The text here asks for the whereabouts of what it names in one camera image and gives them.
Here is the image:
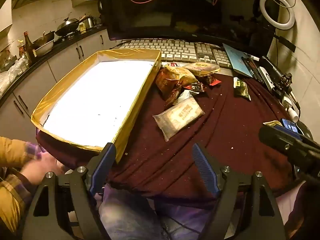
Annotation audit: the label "beige computer keyboard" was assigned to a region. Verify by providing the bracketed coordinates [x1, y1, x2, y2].
[116, 39, 234, 69]

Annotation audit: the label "blue notebook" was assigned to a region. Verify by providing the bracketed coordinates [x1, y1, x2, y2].
[222, 43, 260, 78]

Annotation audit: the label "white snack packet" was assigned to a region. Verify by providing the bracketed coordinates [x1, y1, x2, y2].
[175, 90, 198, 105]

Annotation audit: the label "white tube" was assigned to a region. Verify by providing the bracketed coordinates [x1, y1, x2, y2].
[287, 107, 299, 123]

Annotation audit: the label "white ring light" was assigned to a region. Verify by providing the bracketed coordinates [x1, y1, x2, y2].
[259, 0, 296, 29]

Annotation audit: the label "wall cabinet with handles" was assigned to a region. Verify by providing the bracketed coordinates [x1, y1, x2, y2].
[0, 0, 13, 33]

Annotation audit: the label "gold-edged cardboard box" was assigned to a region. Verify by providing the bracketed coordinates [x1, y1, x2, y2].
[30, 49, 162, 164]

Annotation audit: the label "person's left hand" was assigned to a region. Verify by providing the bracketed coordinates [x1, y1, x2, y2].
[20, 151, 66, 187]

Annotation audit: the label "yellow label pastry packet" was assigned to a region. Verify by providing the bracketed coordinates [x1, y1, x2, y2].
[184, 62, 221, 77]

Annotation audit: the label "black computer monitor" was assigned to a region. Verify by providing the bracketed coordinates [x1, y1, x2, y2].
[97, 0, 278, 53]

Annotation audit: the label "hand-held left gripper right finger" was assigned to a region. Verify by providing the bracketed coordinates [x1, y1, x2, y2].
[192, 143, 287, 240]

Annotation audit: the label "clear beige pastry packet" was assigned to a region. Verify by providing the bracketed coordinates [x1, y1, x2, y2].
[153, 97, 205, 142]

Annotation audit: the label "smartphone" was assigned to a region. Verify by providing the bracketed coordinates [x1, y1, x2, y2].
[280, 118, 299, 132]

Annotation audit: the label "small bright red packet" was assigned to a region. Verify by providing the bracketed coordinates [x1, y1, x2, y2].
[206, 75, 222, 87]

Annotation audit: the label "person's legs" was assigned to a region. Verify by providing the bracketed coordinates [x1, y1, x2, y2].
[99, 182, 225, 240]

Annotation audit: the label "wok with metal lid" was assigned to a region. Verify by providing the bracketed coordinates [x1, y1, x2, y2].
[54, 15, 88, 37]

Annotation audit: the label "grey kitchen base cabinets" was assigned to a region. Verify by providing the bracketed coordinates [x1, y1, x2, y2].
[0, 29, 120, 135]

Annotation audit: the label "dark sauce bottle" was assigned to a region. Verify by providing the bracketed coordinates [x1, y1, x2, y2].
[24, 31, 37, 62]

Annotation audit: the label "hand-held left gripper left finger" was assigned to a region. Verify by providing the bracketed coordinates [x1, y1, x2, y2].
[19, 142, 117, 240]

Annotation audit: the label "clear plastic bags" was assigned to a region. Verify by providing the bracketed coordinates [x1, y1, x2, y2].
[0, 52, 28, 95]

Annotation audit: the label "black electronic device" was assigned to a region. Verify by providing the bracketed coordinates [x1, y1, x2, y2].
[244, 56, 293, 98]

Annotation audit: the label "black kitchen countertop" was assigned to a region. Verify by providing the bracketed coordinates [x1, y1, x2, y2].
[0, 25, 109, 108]

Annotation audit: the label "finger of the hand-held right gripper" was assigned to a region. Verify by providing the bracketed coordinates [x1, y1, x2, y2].
[259, 126, 313, 160]

